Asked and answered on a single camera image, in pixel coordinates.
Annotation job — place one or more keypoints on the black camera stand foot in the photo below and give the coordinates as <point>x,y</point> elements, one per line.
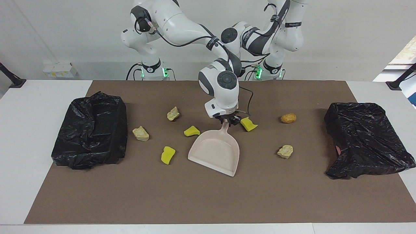
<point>395,85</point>
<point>16,83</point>

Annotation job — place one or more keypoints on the brown toy bread roll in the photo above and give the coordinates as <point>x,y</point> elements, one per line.
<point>288,118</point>

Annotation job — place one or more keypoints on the pale toy pastry piece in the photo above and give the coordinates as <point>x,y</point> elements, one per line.
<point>140,134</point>
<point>173,114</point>
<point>285,151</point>

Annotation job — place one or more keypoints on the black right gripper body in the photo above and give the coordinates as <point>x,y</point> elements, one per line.
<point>229,115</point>

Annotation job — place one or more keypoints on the brown paper table mat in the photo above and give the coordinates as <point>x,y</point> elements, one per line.
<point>208,195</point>

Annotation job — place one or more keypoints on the beige plastic dustpan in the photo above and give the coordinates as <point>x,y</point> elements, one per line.
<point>216,152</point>

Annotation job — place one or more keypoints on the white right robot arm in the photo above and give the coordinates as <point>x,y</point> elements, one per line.
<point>182,26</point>

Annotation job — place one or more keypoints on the notched yellow sponge piece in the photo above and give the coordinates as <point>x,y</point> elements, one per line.
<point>248,124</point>

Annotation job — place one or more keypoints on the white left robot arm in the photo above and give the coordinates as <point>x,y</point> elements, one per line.
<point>289,35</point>

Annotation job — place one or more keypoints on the white wall outlet box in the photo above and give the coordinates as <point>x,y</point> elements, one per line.
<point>60,71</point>

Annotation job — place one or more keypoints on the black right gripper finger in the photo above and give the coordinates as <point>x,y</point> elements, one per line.
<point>221,120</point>
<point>236,121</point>

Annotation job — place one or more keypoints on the black-bagged trash bin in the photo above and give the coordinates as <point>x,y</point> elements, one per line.
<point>87,143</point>

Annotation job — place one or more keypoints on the curved yellow sponge wedge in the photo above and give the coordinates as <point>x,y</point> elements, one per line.
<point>191,131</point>

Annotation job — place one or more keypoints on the oblong yellow sponge piece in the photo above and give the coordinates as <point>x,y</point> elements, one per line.
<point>167,155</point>

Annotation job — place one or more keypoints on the black-bagged bin with pink patch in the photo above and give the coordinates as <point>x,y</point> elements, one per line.
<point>364,139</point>

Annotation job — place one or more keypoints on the bright window with white sill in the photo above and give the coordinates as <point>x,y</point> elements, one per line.
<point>408,53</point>

